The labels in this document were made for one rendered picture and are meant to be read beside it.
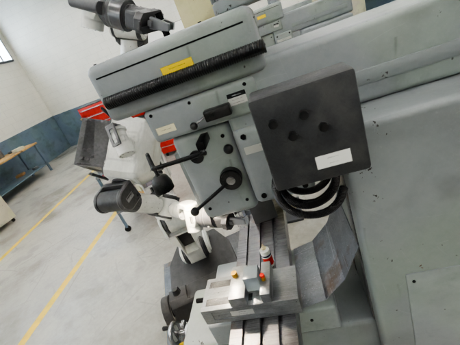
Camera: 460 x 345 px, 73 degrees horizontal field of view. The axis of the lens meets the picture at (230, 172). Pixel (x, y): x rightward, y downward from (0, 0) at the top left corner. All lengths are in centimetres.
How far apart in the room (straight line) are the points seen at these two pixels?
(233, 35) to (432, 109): 49
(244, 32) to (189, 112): 25
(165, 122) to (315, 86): 47
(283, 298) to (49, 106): 1190
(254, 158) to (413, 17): 52
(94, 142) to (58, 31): 1040
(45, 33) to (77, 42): 99
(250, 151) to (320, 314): 67
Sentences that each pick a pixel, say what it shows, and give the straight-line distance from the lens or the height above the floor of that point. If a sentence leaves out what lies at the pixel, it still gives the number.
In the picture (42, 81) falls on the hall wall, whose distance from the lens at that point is 1240.
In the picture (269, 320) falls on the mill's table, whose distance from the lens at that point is 117.
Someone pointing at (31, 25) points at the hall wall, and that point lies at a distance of 1216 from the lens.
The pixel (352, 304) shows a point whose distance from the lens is 140.
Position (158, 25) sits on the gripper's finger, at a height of 192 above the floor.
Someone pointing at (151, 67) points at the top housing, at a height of 183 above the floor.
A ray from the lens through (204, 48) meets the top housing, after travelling 84.
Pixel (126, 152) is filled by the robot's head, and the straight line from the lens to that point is 121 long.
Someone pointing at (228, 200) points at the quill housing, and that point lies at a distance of 102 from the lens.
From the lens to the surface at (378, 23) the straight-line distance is 89.
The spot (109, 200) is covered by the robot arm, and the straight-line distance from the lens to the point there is 131.
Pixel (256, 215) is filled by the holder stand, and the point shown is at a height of 102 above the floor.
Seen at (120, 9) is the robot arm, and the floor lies 200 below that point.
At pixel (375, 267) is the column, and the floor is 110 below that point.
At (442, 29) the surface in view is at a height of 168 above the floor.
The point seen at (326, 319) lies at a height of 83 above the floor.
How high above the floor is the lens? 186
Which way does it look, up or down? 24 degrees down
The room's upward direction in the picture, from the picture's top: 22 degrees counter-clockwise
